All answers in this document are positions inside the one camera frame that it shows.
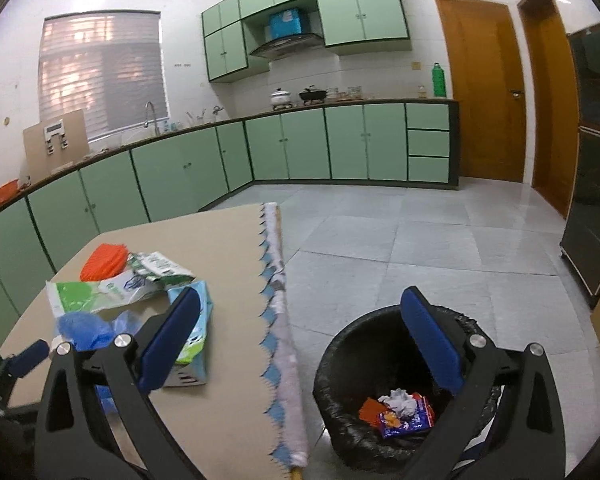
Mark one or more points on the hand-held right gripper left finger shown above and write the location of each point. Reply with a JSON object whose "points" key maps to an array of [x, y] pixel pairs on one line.
{"points": [[172, 340]]}

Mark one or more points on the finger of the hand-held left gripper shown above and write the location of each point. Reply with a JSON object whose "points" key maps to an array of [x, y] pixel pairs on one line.
{"points": [[27, 360]]}

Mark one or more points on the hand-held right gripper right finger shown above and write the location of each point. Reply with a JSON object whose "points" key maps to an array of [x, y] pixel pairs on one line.
{"points": [[430, 340]]}

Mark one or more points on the light blue packet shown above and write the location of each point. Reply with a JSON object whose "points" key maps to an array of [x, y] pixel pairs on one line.
{"points": [[197, 330]]}

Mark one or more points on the silver carton box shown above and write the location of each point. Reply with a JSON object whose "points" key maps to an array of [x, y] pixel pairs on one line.
{"points": [[187, 377]]}

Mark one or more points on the blue plastic bag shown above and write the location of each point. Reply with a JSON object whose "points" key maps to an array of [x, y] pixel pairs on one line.
{"points": [[82, 327]]}

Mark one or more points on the white tissue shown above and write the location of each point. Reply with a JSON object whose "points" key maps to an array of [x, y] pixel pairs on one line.
{"points": [[397, 400]]}

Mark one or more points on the black lined trash bin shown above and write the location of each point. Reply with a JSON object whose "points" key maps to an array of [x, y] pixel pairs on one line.
{"points": [[360, 360]]}

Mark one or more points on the green white carton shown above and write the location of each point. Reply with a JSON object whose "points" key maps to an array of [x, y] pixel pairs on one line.
{"points": [[162, 265]]}

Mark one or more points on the white green plastic bag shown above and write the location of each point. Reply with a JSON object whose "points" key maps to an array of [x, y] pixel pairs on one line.
{"points": [[80, 297]]}

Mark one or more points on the purple snack packet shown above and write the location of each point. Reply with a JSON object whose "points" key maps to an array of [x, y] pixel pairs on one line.
{"points": [[402, 427]]}

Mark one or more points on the orange wrapper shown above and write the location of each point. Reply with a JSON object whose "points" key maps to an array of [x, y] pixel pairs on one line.
{"points": [[370, 410]]}

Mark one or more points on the orange mesh bag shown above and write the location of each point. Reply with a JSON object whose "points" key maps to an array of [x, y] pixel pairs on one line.
{"points": [[102, 262]]}

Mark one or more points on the table with beige cloth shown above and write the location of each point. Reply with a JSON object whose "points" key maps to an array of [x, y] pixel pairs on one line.
{"points": [[230, 270]]}

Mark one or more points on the orange basket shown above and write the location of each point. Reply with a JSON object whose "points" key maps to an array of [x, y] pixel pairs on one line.
{"points": [[4, 192]]}

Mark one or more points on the wooden board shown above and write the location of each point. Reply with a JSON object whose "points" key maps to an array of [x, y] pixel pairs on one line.
{"points": [[37, 152]]}

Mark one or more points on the utensil holder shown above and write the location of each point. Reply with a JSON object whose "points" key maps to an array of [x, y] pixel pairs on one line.
{"points": [[196, 119]]}

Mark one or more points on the metal faucet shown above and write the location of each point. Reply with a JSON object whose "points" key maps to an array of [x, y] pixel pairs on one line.
{"points": [[150, 115]]}

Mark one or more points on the black glass cabinet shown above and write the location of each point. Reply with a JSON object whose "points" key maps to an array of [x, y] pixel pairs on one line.
{"points": [[595, 185]]}

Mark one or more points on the green base cabinets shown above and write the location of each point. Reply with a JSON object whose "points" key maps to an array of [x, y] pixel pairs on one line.
{"points": [[305, 145]]}

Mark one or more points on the wide wooden door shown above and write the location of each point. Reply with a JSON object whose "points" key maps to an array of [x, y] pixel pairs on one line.
{"points": [[480, 90]]}

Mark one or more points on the green bottle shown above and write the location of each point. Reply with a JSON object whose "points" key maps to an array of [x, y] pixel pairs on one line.
{"points": [[439, 82]]}

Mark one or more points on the narrow wooden door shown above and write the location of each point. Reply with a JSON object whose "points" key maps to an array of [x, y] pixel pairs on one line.
{"points": [[550, 110]]}

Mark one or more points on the white cooking pot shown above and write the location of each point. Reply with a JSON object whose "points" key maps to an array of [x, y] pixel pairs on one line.
{"points": [[281, 98]]}

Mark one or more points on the black wok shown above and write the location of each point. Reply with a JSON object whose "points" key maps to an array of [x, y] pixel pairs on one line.
{"points": [[312, 95]]}

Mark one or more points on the window blind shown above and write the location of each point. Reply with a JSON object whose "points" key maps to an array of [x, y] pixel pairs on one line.
{"points": [[102, 75]]}

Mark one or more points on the black range hood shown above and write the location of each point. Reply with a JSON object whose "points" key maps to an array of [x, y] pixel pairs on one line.
{"points": [[285, 46]]}

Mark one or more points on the blue box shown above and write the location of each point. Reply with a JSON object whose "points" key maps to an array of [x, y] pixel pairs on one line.
{"points": [[289, 22]]}

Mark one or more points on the white bracket on board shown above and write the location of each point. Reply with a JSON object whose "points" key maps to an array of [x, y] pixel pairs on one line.
{"points": [[55, 129]]}

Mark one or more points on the green wall cabinets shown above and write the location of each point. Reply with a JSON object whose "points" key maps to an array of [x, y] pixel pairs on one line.
{"points": [[340, 15]]}

